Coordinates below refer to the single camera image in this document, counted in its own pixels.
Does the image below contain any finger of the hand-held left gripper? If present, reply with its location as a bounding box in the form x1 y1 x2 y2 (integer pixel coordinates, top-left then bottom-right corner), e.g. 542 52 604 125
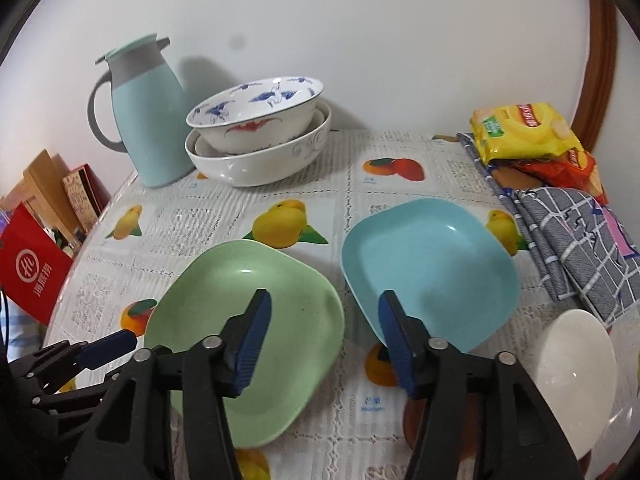
7 331 138 396
20 369 126 426

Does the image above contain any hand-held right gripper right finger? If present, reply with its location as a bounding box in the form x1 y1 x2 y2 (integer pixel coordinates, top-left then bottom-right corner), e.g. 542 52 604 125
377 289 585 480

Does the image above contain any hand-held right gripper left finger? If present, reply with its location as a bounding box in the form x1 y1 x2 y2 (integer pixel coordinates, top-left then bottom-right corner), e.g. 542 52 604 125
62 288 273 480

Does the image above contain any green square plate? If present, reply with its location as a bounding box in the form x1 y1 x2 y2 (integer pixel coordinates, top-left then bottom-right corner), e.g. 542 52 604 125
143 240 347 449

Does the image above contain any blue square plate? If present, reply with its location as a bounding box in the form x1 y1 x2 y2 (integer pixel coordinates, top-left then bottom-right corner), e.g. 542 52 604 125
341 198 521 354

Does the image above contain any white ceramic bowl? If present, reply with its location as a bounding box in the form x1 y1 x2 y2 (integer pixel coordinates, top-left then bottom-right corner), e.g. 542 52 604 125
525 308 618 461
194 105 331 157

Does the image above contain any red paper bag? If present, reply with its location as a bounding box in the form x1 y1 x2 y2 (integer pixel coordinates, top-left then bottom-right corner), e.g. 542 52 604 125
0 204 75 326

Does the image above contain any red patterned box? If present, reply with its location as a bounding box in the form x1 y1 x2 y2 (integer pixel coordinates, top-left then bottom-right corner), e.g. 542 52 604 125
62 164 112 235

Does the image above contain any fruit print tablecloth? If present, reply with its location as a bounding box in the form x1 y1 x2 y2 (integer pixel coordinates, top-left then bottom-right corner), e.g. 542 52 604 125
42 129 640 480

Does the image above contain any white bowl with grey pattern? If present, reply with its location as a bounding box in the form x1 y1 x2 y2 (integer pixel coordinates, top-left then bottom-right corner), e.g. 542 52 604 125
184 100 333 188

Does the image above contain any grey checkered cloth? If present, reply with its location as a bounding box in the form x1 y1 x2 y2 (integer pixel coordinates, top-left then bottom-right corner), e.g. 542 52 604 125
456 132 640 325

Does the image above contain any blue crane pattern bowl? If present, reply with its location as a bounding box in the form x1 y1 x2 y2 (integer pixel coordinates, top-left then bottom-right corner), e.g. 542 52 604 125
186 76 325 156

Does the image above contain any teal thermos jug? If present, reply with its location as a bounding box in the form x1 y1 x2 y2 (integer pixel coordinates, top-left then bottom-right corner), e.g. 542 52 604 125
88 33 197 188

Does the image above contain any yellow chip bag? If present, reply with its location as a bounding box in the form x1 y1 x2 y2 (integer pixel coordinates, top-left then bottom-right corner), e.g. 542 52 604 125
469 102 586 165

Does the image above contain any red chip bag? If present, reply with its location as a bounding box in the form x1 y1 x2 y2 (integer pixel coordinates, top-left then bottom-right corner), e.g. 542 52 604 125
487 147 608 206

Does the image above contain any wooden door frame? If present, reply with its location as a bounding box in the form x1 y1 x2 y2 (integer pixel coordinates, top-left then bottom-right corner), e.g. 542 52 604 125
570 0 618 153

